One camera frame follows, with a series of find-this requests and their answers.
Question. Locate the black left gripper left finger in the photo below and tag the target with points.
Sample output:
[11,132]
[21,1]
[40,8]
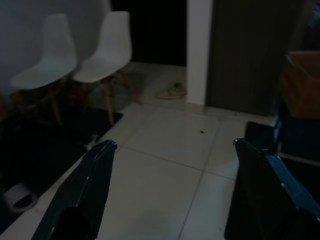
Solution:
[82,190]

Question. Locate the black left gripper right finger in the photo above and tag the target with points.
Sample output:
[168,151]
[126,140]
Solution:
[265,200]

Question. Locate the black floor mat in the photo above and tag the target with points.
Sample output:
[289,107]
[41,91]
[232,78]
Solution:
[37,155]

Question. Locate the white slipper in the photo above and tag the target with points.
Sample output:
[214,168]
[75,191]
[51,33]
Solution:
[18,197]

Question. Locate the printed open cardboard box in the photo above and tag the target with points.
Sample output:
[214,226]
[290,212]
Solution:
[303,82]

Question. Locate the beige slipper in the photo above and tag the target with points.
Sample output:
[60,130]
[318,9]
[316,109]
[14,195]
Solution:
[172,91]

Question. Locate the white shell chair wooden legs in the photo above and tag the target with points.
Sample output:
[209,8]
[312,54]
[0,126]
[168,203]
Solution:
[110,50]
[52,55]

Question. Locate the grey tall cabinet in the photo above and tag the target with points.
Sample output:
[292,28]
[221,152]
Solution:
[247,55]

